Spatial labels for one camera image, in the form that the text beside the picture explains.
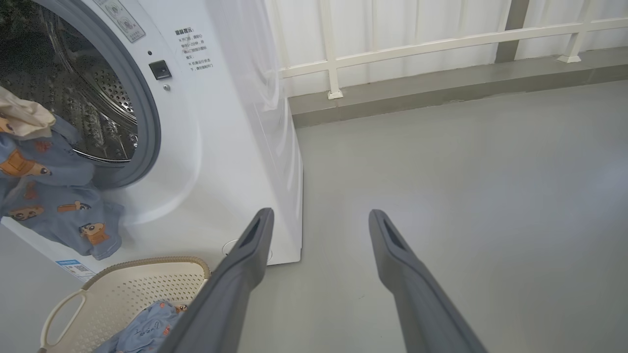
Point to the round white filter cover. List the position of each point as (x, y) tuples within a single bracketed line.
[(229, 247)]

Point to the blue white energy label sticker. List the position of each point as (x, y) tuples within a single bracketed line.
[(73, 268)]

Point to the cream plain garment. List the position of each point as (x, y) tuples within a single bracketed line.
[(24, 117)]

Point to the perforated steel washer drum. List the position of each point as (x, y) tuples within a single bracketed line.
[(98, 113)]

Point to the cream perforated plastic laundry basket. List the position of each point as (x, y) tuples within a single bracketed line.
[(122, 289)]

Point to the grey warning label sticker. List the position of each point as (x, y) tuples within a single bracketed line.
[(122, 19)]

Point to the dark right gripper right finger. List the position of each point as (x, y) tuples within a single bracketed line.
[(412, 294)]

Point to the white front-load washing machine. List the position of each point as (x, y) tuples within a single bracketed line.
[(221, 147)]

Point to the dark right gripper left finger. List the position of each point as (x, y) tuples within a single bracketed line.
[(230, 294)]

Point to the grey rubber door gasket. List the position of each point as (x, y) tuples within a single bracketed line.
[(147, 122)]

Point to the blue cartoon print garment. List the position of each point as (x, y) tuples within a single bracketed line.
[(59, 211), (142, 328)]

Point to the white metal railing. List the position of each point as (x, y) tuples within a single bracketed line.
[(332, 63)]

